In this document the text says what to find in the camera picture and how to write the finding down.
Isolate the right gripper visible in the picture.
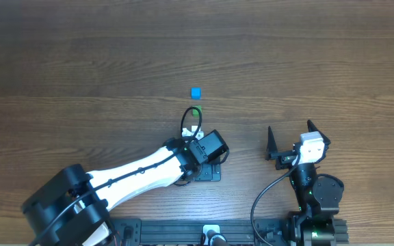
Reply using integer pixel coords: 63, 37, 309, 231
265, 119, 332, 171

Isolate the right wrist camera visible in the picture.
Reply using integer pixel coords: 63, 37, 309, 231
292, 131, 326, 165

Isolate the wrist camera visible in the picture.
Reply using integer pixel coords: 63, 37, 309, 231
181, 126, 205, 140
292, 131, 326, 165

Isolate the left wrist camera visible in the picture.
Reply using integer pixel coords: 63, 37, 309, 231
181, 126, 205, 140

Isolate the mounting rail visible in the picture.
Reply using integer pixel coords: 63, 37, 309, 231
106, 217, 350, 246

